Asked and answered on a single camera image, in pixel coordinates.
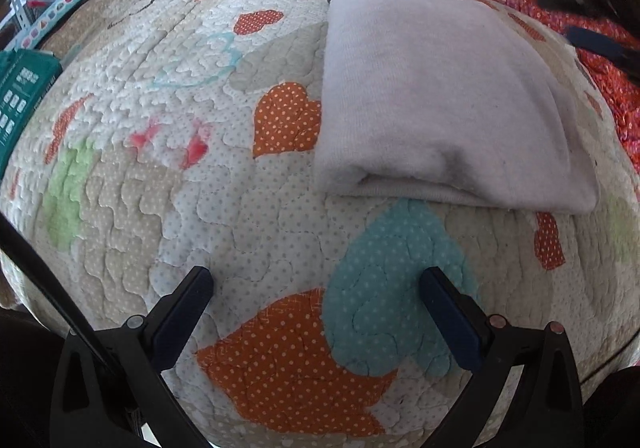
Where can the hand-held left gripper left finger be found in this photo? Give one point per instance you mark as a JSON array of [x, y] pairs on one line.
[[182, 318]]

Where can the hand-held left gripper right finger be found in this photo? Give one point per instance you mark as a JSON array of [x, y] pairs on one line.
[[450, 318]]

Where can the cream sweater with orange flowers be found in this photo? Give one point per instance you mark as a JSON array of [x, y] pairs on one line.
[[425, 88]]

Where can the heart-patterned quilt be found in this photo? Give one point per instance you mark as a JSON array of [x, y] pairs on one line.
[[175, 178]]

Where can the green cardboard box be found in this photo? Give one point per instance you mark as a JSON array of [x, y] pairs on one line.
[[20, 98]]

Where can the light blue flat box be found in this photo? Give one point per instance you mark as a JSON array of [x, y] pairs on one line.
[[50, 18]]

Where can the slotted metal rail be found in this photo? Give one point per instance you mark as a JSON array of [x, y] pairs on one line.
[[15, 8]]

